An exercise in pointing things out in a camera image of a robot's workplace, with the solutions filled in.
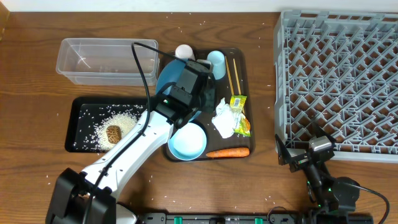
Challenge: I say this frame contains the brown serving tray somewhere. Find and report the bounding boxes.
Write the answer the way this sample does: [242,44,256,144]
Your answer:
[160,47,256,162]

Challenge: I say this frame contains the brown mushroom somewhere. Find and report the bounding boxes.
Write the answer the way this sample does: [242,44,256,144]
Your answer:
[106,126,122,144]

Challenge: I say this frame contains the light blue cup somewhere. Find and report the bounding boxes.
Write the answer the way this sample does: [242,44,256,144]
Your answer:
[207,50,226,80]

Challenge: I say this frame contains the white cup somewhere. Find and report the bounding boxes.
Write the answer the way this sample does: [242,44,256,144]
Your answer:
[175,44,196,61]

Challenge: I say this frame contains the clear plastic bin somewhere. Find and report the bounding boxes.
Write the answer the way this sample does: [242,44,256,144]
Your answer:
[56,38,159,86]

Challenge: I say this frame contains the orange carrot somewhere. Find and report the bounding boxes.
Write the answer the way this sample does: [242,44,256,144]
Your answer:
[206,147,250,158]

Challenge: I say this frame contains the grey dishwasher rack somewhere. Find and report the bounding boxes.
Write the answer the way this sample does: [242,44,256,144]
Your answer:
[274,10,397,163]

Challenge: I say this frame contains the light blue bowl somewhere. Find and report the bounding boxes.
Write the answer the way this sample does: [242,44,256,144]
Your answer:
[168,123,207,161]

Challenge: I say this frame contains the wooden chopstick left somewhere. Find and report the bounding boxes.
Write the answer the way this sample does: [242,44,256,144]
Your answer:
[224,56,234,96]

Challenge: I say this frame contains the wooden chopstick right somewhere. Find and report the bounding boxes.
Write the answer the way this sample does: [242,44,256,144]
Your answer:
[233,58,242,95]

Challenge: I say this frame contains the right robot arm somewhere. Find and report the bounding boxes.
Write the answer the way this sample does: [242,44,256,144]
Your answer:
[275,124,359,223]

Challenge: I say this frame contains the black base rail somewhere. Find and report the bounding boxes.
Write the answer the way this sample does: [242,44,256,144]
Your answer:
[136,212,374,224]

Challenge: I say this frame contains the green snack wrapper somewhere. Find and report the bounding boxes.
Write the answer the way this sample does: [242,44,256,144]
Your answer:
[229,95,251,137]

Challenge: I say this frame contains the white tissue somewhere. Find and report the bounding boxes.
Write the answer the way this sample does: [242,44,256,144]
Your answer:
[211,98,236,139]

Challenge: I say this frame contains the dark blue plate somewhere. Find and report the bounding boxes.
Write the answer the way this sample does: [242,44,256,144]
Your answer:
[152,59,204,127]

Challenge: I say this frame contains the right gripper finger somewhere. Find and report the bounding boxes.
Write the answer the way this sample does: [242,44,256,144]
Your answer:
[275,134,291,165]
[312,123,336,143]

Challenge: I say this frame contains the wooden chopstick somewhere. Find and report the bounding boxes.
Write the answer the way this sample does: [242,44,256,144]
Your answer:
[224,56,234,96]
[233,58,242,95]

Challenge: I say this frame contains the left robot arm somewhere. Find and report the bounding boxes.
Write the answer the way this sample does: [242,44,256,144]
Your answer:
[45,59,215,223]

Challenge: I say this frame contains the pile of rice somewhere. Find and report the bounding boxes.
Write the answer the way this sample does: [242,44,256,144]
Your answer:
[93,113,137,151]

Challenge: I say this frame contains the black tray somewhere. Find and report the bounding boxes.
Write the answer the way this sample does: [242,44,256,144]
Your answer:
[65,96,147,152]

